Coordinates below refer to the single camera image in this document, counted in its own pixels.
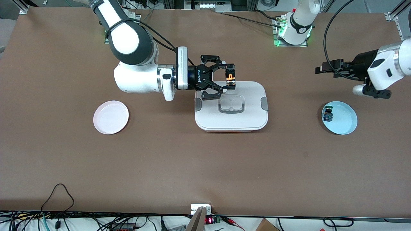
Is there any orange push button switch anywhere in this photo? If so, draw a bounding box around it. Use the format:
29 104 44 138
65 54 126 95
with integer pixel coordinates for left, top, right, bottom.
224 64 237 89

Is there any white lidded lunch box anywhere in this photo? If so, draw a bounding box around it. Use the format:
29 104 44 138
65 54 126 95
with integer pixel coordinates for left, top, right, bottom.
195 81 269 133

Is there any brown cardboard box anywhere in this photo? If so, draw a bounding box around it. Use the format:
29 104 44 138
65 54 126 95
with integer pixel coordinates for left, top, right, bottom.
255 218 280 231

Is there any light blue round plate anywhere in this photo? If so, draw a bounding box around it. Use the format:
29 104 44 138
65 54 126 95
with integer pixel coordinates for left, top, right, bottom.
321 101 358 135

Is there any pink round plate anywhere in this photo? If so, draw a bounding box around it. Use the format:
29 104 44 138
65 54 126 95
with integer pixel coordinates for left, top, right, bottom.
93 100 129 135

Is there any red test clip lead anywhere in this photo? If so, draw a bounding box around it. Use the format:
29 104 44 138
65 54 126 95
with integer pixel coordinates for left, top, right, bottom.
222 216 245 231

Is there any tan wooden board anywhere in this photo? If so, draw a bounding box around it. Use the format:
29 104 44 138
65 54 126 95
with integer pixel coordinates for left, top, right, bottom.
185 207 207 231

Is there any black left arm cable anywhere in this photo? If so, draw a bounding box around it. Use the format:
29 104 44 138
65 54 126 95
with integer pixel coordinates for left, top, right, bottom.
323 0 367 79

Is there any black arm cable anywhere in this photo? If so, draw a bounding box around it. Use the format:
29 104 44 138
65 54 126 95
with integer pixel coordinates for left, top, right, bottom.
323 0 367 79
105 18 195 66

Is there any green push button switch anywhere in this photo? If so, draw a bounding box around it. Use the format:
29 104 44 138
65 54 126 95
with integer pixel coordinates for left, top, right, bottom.
323 105 335 123

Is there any black base power cable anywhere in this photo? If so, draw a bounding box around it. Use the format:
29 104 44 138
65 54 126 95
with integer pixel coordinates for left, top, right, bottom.
218 10 284 29

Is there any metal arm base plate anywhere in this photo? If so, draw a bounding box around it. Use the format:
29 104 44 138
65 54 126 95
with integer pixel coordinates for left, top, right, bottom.
104 14 141 45
273 17 308 48

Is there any aluminium corner bracket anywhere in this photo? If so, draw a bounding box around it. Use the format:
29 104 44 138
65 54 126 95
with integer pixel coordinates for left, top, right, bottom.
384 0 411 23

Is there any aluminium frame with lights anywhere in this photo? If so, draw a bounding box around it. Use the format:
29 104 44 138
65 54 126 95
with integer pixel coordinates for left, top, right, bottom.
184 0 232 13

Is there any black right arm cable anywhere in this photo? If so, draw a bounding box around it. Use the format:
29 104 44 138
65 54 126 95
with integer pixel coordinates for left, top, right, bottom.
105 18 195 66

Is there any black flat loop cable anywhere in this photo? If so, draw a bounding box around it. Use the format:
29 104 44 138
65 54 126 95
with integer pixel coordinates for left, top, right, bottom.
322 217 354 227

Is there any black looped thin cable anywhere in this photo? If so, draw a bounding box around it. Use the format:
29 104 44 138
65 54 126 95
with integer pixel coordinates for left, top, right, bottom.
41 183 75 213

